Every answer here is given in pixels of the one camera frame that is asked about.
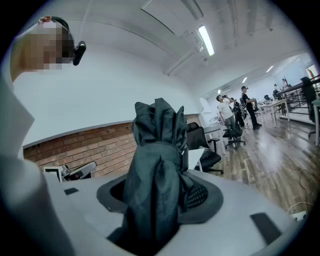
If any white table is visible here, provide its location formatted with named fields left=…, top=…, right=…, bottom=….
left=187, top=148, right=206, bottom=172

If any long white desk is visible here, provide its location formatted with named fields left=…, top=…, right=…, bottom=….
left=258, top=99, right=288, bottom=126

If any white power strip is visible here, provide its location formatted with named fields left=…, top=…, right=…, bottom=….
left=291, top=210, right=308, bottom=221

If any black floor cable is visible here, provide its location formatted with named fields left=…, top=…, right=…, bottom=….
left=298, top=169, right=320, bottom=201

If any person's head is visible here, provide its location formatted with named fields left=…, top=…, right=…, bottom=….
left=9, top=15, right=76, bottom=81

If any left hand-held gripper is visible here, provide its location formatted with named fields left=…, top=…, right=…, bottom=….
left=43, top=161, right=97, bottom=183

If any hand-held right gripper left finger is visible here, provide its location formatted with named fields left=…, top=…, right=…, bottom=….
left=42, top=172, right=141, bottom=256

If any ceiling tube light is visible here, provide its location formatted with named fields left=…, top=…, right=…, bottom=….
left=196, top=24, right=216, bottom=57

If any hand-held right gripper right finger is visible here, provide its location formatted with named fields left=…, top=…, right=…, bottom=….
left=154, top=169, right=300, bottom=256

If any black head-worn camera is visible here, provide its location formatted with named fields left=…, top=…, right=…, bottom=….
left=72, top=40, right=87, bottom=67

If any black metal railing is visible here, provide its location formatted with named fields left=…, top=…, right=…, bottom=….
left=275, top=74, right=320, bottom=121

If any black mesh office chair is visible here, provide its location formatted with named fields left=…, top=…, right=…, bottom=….
left=222, top=109, right=247, bottom=150

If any black umbrella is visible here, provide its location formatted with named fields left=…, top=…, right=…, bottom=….
left=122, top=97, right=209, bottom=251

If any person's white shirt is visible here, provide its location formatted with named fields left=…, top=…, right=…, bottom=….
left=0, top=72, right=76, bottom=256

